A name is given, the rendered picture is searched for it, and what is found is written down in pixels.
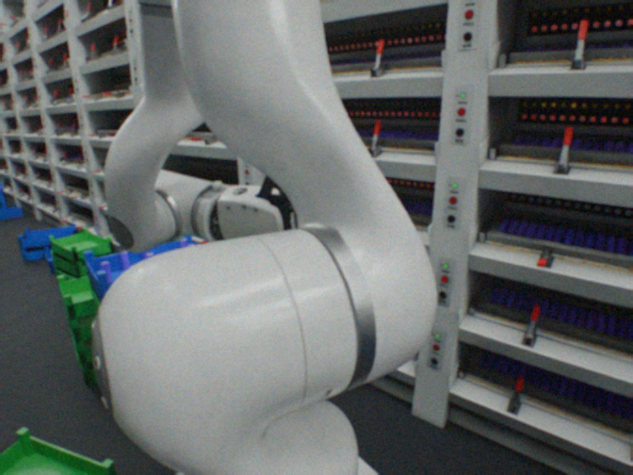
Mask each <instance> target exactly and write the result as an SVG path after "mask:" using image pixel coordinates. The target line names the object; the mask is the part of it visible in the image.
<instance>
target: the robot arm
mask: <svg viewBox="0 0 633 475"><path fill-rule="evenodd" d="M138 18H139V32H140V45H141V57H142V70H143V83H144V92H143V96H142V99H141V101H140V103H139V104H138V106H137V108H136V109H135V110H134V112H133V113H132V114H131V115H130V116H129V118H128V119H127V120H126V121H125V123H124V124H123V125H122V127H121V129H120V130H119V132H118V133H117V135H116V137H115V138H114V139H113V141H112V144H111V146H110V148H109V151H108V154H107V157H106V162H105V201H106V208H107V215H108V219H109V224H110V227H111V231H112V234H113V237H114V238H115V239H116V241H117V242H118V243H119V245H120V246H121V247H122V248H124V249H125V250H126V251H127V252H130V253H134V254H139V253H144V252H147V251H150V250H151V249H153V248H155V247H157V246H159V245H161V244H163V243H165V242H166V241H168V240H170V239H172V238H177V237H180V236H192V237H195V238H200V239H203V240H205V241H208V242H210V243H205V244H200V245H195V246H190V247H185V248H182V249H178V250H173V251H169V252H166V253H163V254H158V255H155V256H153V257H150V258H147V259H145V260H143V261H141V262H139V263H137V264H136V265H134V266H133V267H131V268H130V269H128V270H127V271H125V272H124V273H123V274H122V275H121V276H120V277H119V278H118V279H117V280H116V281H115V282H114V283H113V285H112V286H111V288H110V289H109V290H108V292H107V293H106V295H105V297H104V299H103V301H102V303H101V305H100V307H99V310H98V313H97V316H96V320H95V323H94V322H93V323H92V329H91V333H92V334H93V336H92V356H93V364H94V368H95V373H96V377H97V382H98V385H99V386H100V389H101V392H102V394H103V397H102V400H103V403H104V405H105V408H108V409H109V411H110V413H111V415H112V416H113V418H115V420H116V422H117V423H118V425H119V426H120V427H121V429H122V430H123V431H124V432H125V433H126V435H127V436H128V437H129V438H130V439H131V440H132V441H133V442H134V443H135V444H136V445H137V446H139V447H140V448H141V449H142V450H143V451H145V452H146V453H148V454H149V455H150V456H152V457H153V458H154V459H155V460H157V461H158V462H160V463H162V464H163V465H165V466H167V467H170V468H172V469H173V470H175V471H177V472H179V473H182V474H184V475H358V448H357V441H356V437H355V434H354V431H353V429H352V426H351V424H350V422H349V420H348V419H347V417H346V416H345V414H344V413H343V412H342V411H341V410H340V409H339V408H338V407H337V406H335V405H334V404H332V403H331V402H329V401H326V399H328V398H330V397H333V396H335V395H338V394H340V393H343V392H345V391H348V390H350V389H352V388H354V387H356V386H359V385H363V384H365V383H368V382H370V381H373V380H375V379H377V378H380V377H382V376H383V375H386V374H388V373H390V372H392V371H394V370H396V369H398V368H400V367H402V366H403V365H405V364H406V363H407V362H408V361H410V360H411V359H412V358H413V357H414V356H415V355H416V354H417V353H418V351H419V350H420V349H421V348H422V347H423V346H424V344H425V343H426V341H427V339H428V337H429V336H430V333H431V330H432V327H433V324H434V322H435V316H436V309H437V291H436V285H435V278H434V274H433V270H432V266H431V263H430V259H429V256H428V254H427V251H426V249H425V246H424V244H423V242H422V240H421V238H420V236H419V235H418V233H417V231H416V229H415V227H414V225H413V223H412V221H411V219H410V218H409V216H408V214H407V212H406V211H405V209H404V208H403V206H402V204H401V203H400V201H399V199H398V197H397V195H396V194H395V192H394V191H393V190H392V189H391V187H390V186H389V184H388V182H387V181H386V179H385V178H384V176H383V175H382V173H381V171H380V169H379V168H378V166H377V164H376V163H375V161H374V160H373V158H372V157H371V155H370V153H369V152H368V151H367V149H366V148H365V145H364V144H363V142H362V140H361V138H360V137H359V135H358V133H357V132H356V130H355V128H354V126H353V125H352V123H351V121H350V120H349V117H348V115H347V112H346V110H345V109H344V107H343V105H342V102H341V100H340V97H339V95H338V92H337V89H336V86H335V84H334V82H333V75H332V71H331V67H330V63H329V58H328V53H327V47H326V42H325V36H324V29H323V23H322V16H321V8H320V2H319V0H138ZM202 123H206V125H207V126H208V127H209V129H210V130H211V131H212V133H213V134H214V135H215V136H216V137H217V138H218V139H219V141H220V142H221V143H222V144H223V145H225V146H226V147H227V148H228V149H229V150H230V151H231V152H233V153H234V154H235V155H237V156H238V157H240V158H241V159H243V160H244V161H246V162H247V163H249V164H250V165H252V166H253V167H254V168H255V169H257V170H258V171H260V172H262V173H263V174H265V175H266V177H265V180H264V182H263V184H262V186H261V187H259V186H232V187H229V186H225V185H222V183H221V182H220V181H216V182H214V183H213V182H209V181H205V180H202V179H198V178H194V177H190V176H186V175H182V174H178V173H174V172H167V171H163V170H161V168H162V166H163V164H164V162H165V160H166V158H167V157H168V155H169V154H170V152H171V150H172V149H173V148H174V147H175V146H176V145H177V144H178V142H180V141H181V140H182V139H183V138H184V137H185V136H186V135H187V134H189V133H190V132H191V131H192V130H194V129H195V128H197V127H198V126H199V125H201V124H202Z"/></svg>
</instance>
